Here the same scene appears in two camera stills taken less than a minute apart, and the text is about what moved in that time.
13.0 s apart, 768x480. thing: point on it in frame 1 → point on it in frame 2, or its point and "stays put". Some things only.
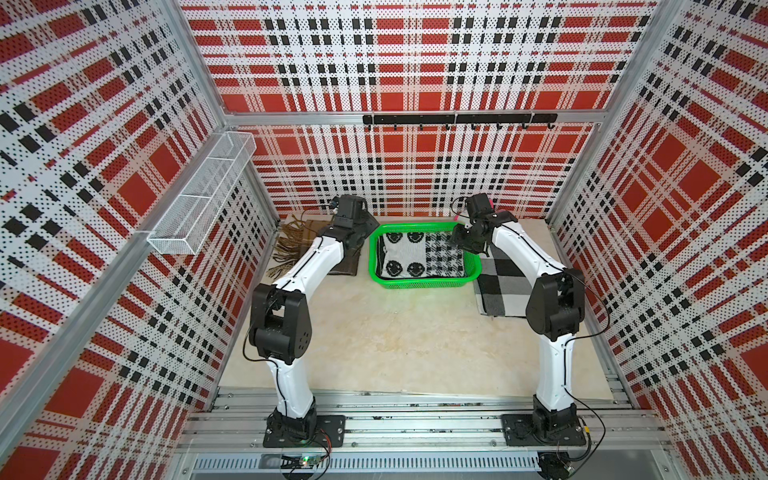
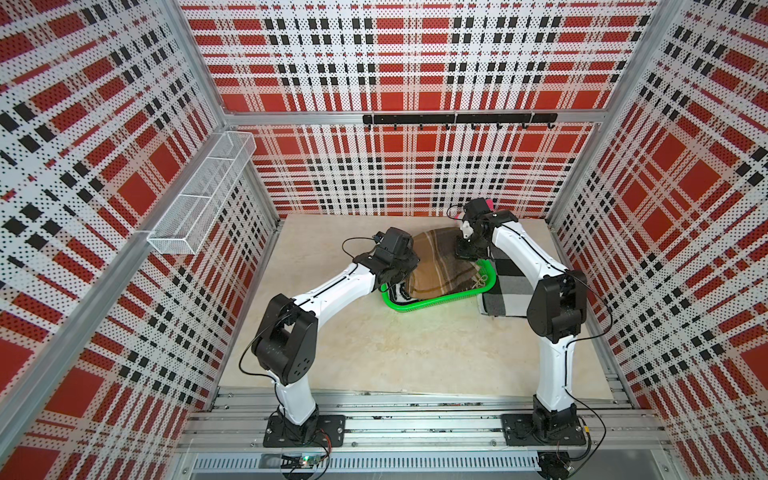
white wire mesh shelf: (189, 220) stays put
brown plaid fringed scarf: (295, 238) → (440, 271)
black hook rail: (499, 119) stays put
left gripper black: (369, 221) → (412, 259)
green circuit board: (304, 461) stays put
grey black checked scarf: (502, 288) stays put
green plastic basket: (390, 282) → (407, 306)
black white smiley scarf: (419, 255) → (398, 292)
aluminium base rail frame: (417, 432) stays put
